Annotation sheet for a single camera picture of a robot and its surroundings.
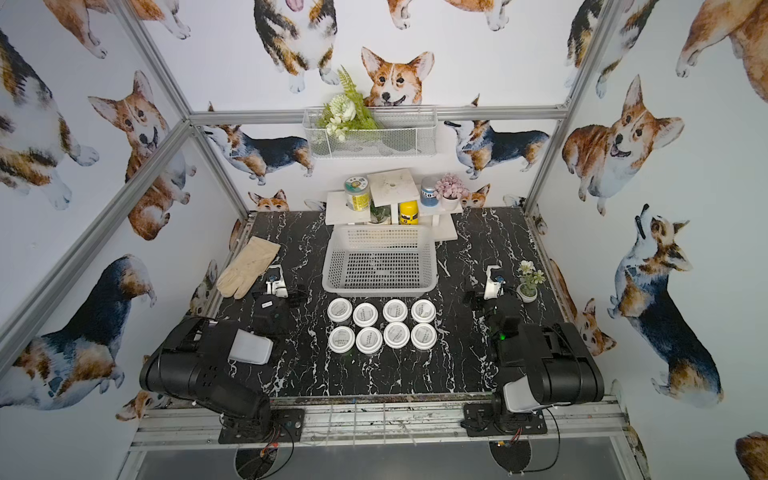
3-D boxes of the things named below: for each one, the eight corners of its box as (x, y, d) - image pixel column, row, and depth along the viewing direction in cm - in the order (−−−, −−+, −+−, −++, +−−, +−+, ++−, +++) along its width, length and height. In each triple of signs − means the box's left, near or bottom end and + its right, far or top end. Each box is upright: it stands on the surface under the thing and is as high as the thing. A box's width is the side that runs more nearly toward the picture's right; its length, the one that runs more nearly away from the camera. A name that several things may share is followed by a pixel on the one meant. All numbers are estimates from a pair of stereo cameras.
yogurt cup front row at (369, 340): (358, 359, 86) (354, 349, 80) (360, 338, 90) (356, 327, 84) (382, 359, 86) (380, 349, 80) (383, 338, 90) (381, 327, 84)
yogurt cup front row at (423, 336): (410, 355, 87) (411, 346, 81) (410, 334, 91) (410, 323, 85) (435, 355, 87) (437, 346, 81) (433, 334, 91) (435, 323, 85)
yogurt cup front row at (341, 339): (332, 359, 87) (326, 350, 81) (335, 336, 91) (330, 325, 85) (355, 359, 87) (351, 350, 81) (357, 336, 91) (354, 325, 85)
